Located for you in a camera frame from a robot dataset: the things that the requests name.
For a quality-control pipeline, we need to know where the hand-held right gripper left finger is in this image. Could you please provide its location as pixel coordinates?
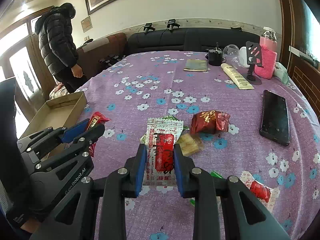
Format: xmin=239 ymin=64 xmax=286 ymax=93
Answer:
xmin=30 ymin=144 xmax=148 ymax=240

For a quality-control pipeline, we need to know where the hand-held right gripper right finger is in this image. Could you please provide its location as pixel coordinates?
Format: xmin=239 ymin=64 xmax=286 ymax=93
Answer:
xmin=173 ymin=144 xmax=292 ymax=240

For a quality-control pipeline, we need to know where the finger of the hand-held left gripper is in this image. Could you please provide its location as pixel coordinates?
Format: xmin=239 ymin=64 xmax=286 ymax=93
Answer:
xmin=27 ymin=124 xmax=105 ymax=175
xmin=17 ymin=119 xmax=90 ymax=160

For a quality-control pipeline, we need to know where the cardboard box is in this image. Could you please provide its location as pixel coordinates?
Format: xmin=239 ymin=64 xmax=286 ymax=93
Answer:
xmin=19 ymin=91 xmax=88 ymax=162

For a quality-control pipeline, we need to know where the red white snack packet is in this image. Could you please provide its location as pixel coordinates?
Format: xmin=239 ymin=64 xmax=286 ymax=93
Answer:
xmin=144 ymin=117 xmax=184 ymax=187
xmin=241 ymin=170 xmax=280 ymax=214

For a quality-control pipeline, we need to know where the yellow snack packet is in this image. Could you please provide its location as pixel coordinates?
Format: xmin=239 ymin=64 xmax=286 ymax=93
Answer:
xmin=179 ymin=133 xmax=204 ymax=156

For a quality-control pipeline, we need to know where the shiny red snack packet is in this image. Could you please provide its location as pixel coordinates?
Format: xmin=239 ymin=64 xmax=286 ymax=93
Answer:
xmin=190 ymin=110 xmax=231 ymax=135

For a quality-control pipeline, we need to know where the green striped snack packet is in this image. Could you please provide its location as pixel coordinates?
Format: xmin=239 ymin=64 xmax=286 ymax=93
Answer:
xmin=140 ymin=115 xmax=190 ymax=145

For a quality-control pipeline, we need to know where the purple floral tablecloth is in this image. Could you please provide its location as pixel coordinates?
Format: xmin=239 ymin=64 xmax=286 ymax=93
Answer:
xmin=72 ymin=51 xmax=320 ymax=240

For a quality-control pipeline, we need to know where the brown sofa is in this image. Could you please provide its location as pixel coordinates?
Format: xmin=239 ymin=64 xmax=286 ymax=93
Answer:
xmin=75 ymin=32 xmax=128 ymax=80

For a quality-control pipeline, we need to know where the wooden glazed door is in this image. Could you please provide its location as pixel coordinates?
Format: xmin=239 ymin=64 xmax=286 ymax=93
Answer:
xmin=0 ymin=12 xmax=58 ymax=133

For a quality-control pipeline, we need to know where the olive booklet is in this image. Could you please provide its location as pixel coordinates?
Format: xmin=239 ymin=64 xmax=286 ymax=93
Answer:
xmin=183 ymin=59 xmax=209 ymax=72

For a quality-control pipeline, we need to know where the small framed certificate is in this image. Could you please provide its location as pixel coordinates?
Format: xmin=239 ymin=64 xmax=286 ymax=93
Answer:
xmin=81 ymin=16 xmax=93 ymax=33

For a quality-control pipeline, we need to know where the black smartphone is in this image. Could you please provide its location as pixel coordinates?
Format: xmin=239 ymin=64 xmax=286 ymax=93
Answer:
xmin=259 ymin=89 xmax=290 ymax=147

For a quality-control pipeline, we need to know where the cream tube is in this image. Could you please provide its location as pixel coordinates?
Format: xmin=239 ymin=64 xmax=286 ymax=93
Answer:
xmin=220 ymin=63 xmax=255 ymax=90

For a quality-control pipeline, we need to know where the black cup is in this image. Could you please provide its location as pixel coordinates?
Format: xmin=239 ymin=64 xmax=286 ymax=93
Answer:
xmin=208 ymin=42 xmax=227 ymax=66

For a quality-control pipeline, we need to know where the clear glass bowl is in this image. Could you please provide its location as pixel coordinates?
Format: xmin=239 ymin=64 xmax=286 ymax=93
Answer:
xmin=223 ymin=44 xmax=241 ymax=63

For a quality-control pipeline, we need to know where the white jar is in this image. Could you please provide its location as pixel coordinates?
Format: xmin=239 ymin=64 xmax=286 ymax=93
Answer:
xmin=239 ymin=46 xmax=252 ymax=68

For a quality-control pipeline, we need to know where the black sofa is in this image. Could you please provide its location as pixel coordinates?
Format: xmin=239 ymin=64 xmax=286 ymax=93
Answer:
xmin=126 ymin=27 xmax=263 ymax=55

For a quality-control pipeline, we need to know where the black phone stand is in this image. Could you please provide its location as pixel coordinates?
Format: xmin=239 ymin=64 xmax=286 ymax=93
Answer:
xmin=245 ymin=41 xmax=264 ymax=85

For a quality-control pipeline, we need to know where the bottle with pink sleeve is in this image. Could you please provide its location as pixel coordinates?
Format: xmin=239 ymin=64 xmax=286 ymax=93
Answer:
xmin=259 ymin=27 xmax=278 ymax=80

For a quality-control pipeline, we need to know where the white green cloth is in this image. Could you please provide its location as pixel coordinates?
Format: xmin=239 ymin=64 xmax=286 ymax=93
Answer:
xmin=274 ymin=62 xmax=290 ymax=84

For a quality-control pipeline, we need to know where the window sill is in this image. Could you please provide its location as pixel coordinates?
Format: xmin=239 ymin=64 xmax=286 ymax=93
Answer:
xmin=289 ymin=45 xmax=320 ymax=68

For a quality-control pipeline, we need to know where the window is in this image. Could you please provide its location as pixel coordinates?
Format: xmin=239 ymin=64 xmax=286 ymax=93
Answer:
xmin=300 ymin=0 xmax=320 ymax=60

